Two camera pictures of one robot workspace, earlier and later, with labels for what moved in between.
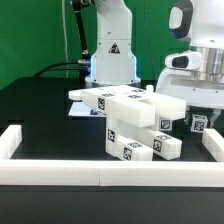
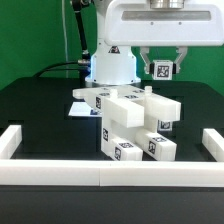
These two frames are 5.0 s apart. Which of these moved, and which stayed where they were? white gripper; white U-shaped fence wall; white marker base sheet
Moved: white gripper
Stayed: white marker base sheet; white U-shaped fence wall
